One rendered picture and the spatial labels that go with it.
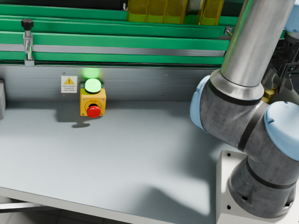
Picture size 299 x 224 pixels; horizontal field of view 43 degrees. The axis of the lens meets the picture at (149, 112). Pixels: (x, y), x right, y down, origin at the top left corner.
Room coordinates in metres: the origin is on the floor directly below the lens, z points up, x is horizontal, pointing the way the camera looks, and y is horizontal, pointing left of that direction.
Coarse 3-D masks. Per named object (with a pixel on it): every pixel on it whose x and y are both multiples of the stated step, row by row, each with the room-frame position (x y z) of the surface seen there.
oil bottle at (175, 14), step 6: (174, 0) 1.09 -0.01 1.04; (180, 0) 1.10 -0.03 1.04; (186, 0) 1.10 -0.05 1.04; (168, 6) 1.10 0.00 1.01; (174, 6) 1.09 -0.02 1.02; (180, 6) 1.10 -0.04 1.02; (168, 12) 1.09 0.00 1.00; (174, 12) 1.09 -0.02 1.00; (180, 12) 1.10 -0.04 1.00; (168, 18) 1.09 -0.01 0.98; (174, 18) 1.10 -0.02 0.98; (180, 18) 1.10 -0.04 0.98
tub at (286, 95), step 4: (276, 76) 1.11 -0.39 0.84; (276, 80) 1.11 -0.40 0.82; (284, 88) 1.06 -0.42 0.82; (276, 92) 1.09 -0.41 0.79; (284, 92) 1.05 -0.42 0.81; (288, 92) 1.04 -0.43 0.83; (292, 92) 1.02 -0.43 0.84; (276, 96) 1.08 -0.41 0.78; (280, 96) 1.06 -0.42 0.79; (284, 96) 1.04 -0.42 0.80; (288, 96) 1.03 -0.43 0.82; (292, 96) 1.01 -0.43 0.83; (296, 96) 1.00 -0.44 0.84; (272, 100) 1.06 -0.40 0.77; (276, 100) 1.07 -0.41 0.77; (280, 100) 1.05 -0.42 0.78; (284, 100) 1.04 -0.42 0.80; (288, 100) 1.02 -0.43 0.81; (292, 100) 1.01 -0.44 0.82; (296, 100) 0.99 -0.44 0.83
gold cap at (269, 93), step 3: (267, 90) 1.05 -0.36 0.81; (270, 90) 1.05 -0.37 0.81; (264, 93) 1.04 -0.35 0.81; (267, 93) 1.03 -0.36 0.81; (270, 93) 1.03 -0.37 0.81; (273, 93) 1.04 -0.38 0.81; (264, 96) 1.04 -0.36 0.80; (267, 96) 1.03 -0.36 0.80; (270, 96) 1.03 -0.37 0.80; (270, 99) 1.03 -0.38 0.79; (270, 102) 1.03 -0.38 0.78
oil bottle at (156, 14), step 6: (150, 0) 1.08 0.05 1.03; (156, 0) 1.08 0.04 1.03; (162, 0) 1.08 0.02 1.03; (168, 0) 1.09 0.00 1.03; (150, 6) 1.07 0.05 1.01; (156, 6) 1.08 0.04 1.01; (162, 6) 1.08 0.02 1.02; (150, 12) 1.07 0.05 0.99; (156, 12) 1.08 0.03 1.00; (162, 12) 1.08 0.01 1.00; (150, 18) 1.07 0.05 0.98; (156, 18) 1.08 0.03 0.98; (162, 18) 1.08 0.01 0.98
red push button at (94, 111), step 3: (90, 108) 0.81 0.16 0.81; (93, 108) 0.81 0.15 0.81; (96, 108) 0.81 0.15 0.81; (99, 108) 0.82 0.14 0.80; (87, 111) 0.80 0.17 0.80; (90, 111) 0.80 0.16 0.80; (93, 111) 0.81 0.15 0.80; (96, 111) 0.81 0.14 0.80; (99, 111) 0.81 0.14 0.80; (87, 114) 0.80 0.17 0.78; (90, 114) 0.80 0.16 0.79; (93, 114) 0.81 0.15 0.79; (96, 114) 0.81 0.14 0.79; (99, 114) 0.81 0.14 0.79; (93, 117) 0.81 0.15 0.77
